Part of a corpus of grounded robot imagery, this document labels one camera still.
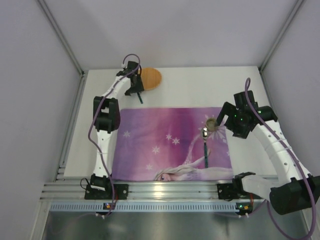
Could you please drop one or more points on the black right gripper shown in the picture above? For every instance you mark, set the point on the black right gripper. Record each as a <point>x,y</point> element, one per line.
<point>226,113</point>

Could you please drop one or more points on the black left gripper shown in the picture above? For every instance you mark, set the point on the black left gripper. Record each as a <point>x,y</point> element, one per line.
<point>135,89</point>

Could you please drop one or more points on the fork with teal handle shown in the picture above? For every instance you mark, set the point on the fork with teal handle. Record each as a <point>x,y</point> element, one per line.
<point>140,98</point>

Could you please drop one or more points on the round wooden plate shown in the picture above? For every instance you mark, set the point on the round wooden plate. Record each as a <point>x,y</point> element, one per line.
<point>151,78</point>

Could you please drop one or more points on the small grey cup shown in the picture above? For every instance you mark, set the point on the small grey cup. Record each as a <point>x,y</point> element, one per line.
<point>211,124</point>

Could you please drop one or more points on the spoon with teal handle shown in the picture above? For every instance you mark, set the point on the spoon with teal handle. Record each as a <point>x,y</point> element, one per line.
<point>205,135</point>

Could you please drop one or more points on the purple Frozen placemat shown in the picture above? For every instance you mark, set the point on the purple Frozen placemat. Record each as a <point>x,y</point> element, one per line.
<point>165,144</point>

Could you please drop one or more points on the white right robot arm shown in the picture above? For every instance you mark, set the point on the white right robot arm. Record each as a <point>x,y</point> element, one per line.
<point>297,189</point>

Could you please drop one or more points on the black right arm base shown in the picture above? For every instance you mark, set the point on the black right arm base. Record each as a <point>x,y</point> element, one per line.
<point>234,190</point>

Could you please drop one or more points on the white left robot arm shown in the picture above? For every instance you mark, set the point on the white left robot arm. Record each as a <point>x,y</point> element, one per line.
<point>106,117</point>

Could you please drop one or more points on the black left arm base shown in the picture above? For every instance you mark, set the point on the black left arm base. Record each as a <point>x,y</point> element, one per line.
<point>100,188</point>

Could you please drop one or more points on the left aluminium frame post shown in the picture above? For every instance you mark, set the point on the left aluminium frame post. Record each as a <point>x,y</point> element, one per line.
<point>60,35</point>

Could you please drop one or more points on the aluminium frame post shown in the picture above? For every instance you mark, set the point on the aluminium frame post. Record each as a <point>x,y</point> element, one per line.
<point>60,35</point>
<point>292,14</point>

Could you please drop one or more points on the right aluminium frame post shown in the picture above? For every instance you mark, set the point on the right aluminium frame post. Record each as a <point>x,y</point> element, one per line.
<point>292,14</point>

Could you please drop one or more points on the white slotted cable duct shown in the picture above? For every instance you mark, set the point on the white slotted cable duct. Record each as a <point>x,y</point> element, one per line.
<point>148,207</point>

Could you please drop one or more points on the aluminium mounting rail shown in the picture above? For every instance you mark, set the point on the aluminium mounting rail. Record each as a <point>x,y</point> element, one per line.
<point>71,189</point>

